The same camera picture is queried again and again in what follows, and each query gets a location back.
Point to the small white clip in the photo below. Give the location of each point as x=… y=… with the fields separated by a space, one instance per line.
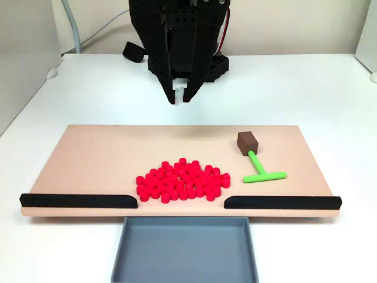
x=52 y=74
x=374 y=77

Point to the black rounded block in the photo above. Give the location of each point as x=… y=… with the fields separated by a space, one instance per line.
x=134 y=53

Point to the grey plastic tray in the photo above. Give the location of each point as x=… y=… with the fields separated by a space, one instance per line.
x=182 y=253

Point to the white side panel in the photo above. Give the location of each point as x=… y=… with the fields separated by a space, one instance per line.
x=26 y=73
x=368 y=35

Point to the beige board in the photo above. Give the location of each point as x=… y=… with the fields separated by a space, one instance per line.
x=88 y=165

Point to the red cylindrical puck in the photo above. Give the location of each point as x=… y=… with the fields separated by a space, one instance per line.
x=226 y=175
x=181 y=182
x=199 y=184
x=185 y=192
x=149 y=189
x=152 y=184
x=154 y=171
x=183 y=173
x=173 y=183
x=189 y=186
x=195 y=163
x=218 y=180
x=193 y=191
x=203 y=176
x=194 y=175
x=162 y=187
x=213 y=184
x=174 y=177
x=211 y=193
x=175 y=192
x=167 y=195
x=196 y=167
x=150 y=176
x=142 y=188
x=201 y=189
x=148 y=180
x=183 y=161
x=146 y=194
x=216 y=170
x=199 y=171
x=211 y=178
x=183 y=169
x=141 y=179
x=160 y=175
x=171 y=188
x=197 y=179
x=186 y=177
x=190 y=182
x=218 y=189
x=191 y=170
x=162 y=170
x=226 y=181
x=169 y=168
x=169 y=174
x=207 y=172
x=157 y=191
x=176 y=170
x=181 y=187
x=217 y=174
x=208 y=187
x=155 y=179
x=177 y=165
x=208 y=167
x=167 y=179
x=161 y=182
x=206 y=181
x=165 y=164
x=190 y=166

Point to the black foam strip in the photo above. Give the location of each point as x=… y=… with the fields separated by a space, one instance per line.
x=73 y=201
x=279 y=202

